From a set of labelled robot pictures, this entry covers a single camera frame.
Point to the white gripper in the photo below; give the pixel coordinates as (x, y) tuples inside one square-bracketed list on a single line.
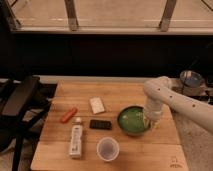
[(153, 112)]

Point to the green ceramic bowl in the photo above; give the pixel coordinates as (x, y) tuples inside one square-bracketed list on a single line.
[(131, 120)]

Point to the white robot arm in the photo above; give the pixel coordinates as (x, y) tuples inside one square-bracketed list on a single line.
[(159, 92)]

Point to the clear plastic cup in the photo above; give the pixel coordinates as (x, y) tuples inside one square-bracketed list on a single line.
[(107, 149)]

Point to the black rectangular block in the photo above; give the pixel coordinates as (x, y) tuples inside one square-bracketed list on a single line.
[(100, 124)]

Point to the metal pot with lid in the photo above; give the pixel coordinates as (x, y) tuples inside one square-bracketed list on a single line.
[(191, 79)]

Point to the white sponge block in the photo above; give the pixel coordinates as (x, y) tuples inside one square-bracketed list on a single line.
[(97, 105)]

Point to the white plastic bottle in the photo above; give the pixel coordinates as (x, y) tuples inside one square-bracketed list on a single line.
[(75, 150)]

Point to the orange carrot toy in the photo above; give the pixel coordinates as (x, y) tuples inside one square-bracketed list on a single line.
[(68, 115)]

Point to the black office chair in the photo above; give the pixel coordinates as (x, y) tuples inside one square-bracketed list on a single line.
[(12, 126)]

